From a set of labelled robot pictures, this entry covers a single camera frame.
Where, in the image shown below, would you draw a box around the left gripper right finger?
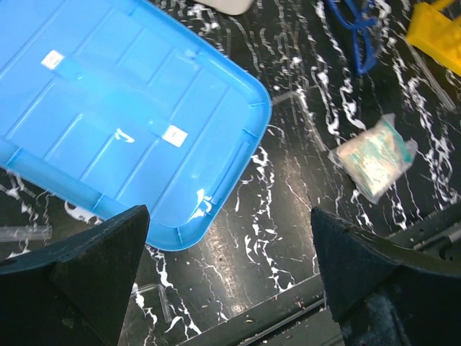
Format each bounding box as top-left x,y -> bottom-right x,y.
310,207 -> 460,345

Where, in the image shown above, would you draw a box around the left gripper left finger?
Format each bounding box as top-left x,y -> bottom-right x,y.
1,205 -> 150,345

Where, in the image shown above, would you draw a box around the packet of gloves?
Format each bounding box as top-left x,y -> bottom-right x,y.
328,113 -> 418,204

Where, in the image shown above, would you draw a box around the clear test tube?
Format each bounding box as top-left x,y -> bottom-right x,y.
408,45 -> 457,112
130,283 -> 173,323
272,90 -> 328,152
0,226 -> 53,243

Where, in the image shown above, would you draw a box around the yellow test tube rack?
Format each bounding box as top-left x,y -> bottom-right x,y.
406,0 -> 460,76

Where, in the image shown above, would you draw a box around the light blue plastic lid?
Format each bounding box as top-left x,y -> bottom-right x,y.
1,1 -> 272,252

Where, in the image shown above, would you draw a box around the blue safety glasses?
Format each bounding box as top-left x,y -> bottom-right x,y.
326,1 -> 382,76

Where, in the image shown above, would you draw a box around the white plastic tub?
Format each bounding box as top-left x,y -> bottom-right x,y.
194,0 -> 254,16

